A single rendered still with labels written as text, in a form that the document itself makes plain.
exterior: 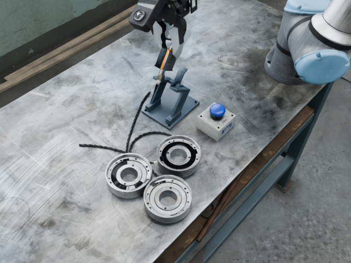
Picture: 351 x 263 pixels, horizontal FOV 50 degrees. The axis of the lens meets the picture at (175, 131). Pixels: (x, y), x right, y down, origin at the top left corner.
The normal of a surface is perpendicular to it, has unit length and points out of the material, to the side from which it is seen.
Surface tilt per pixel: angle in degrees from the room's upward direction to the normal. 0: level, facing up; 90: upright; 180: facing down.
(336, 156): 0
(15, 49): 90
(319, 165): 0
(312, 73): 97
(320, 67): 97
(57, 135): 0
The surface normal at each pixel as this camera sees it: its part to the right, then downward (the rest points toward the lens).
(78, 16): 0.73, 0.52
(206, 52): 0.01, -0.64
